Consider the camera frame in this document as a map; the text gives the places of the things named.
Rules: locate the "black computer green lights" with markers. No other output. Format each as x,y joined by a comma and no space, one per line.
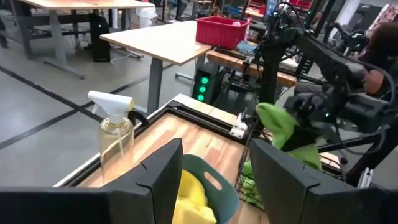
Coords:
205,82

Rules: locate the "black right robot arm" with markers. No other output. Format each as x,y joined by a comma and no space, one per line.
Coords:
326,59

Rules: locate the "teal plastic basket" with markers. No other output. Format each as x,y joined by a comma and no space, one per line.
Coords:
224,199

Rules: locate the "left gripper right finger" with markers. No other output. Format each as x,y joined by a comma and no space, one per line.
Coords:
295,199

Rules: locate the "white bin bag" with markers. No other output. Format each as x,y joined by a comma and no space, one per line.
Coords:
146,15

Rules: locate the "white corner bracket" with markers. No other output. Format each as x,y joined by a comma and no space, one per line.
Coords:
239,126

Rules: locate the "wood top desk grey legs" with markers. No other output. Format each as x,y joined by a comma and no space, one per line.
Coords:
84,4

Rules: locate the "grey metal desk leg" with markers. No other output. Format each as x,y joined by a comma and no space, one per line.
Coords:
155,87

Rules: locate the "red plastic bin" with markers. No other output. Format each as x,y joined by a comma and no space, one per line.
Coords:
220,32

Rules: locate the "yellow microfiber towel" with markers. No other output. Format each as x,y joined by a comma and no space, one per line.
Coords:
192,214
192,186

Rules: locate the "person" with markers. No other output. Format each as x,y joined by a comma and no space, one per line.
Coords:
385,43

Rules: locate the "light tabletop desk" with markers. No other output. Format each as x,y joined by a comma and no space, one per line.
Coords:
161,40

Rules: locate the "black computer tower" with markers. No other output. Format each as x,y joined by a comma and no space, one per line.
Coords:
100,37

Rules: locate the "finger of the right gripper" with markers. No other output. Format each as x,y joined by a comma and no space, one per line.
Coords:
306,137

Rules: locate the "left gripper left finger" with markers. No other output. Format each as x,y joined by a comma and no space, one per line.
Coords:
124,202

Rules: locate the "clear spray bottle white head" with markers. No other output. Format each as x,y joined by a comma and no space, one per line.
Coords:
116,140

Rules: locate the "blue cloth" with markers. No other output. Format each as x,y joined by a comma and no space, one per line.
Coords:
246,47

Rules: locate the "black aluminium table frame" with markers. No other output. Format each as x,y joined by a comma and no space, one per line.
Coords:
199,115

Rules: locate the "wooden workbench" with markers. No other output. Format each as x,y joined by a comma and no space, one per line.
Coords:
236,65

